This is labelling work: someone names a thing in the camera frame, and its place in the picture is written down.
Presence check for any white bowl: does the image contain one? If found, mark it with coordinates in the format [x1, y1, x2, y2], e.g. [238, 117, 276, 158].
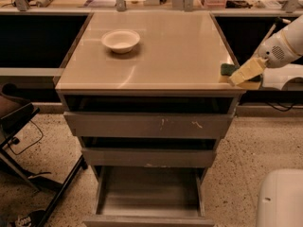
[101, 29, 140, 54]

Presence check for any grey open bottom drawer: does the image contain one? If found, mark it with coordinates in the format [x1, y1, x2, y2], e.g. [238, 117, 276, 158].
[83, 166, 214, 227]

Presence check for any black white shoe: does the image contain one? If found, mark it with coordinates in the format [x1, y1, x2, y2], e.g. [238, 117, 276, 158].
[11, 210, 45, 227]

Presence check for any black floor cable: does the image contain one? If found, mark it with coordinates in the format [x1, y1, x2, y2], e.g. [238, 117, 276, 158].
[9, 118, 45, 156]

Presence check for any green yellow sponge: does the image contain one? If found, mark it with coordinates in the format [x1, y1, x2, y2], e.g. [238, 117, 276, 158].
[219, 63, 261, 90]

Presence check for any grey drawer cabinet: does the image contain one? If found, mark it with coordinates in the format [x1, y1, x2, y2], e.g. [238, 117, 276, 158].
[53, 10, 249, 175]

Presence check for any grey middle drawer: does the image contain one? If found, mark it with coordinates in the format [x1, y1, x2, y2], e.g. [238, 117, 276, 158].
[81, 137, 216, 168]

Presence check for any black chair frame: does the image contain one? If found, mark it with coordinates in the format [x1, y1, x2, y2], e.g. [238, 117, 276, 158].
[0, 82, 89, 227]

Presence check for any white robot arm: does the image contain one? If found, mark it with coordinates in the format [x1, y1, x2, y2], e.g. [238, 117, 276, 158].
[228, 15, 303, 90]

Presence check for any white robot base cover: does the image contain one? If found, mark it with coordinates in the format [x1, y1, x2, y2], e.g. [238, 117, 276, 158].
[261, 63, 303, 90]

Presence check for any grey top drawer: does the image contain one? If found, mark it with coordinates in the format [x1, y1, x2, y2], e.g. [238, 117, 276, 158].
[64, 94, 237, 139]

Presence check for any white stick with black grip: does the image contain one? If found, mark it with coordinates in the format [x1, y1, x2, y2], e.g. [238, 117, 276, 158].
[255, 17, 291, 54]

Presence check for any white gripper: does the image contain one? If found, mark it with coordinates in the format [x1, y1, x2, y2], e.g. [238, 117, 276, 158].
[228, 31, 300, 86]

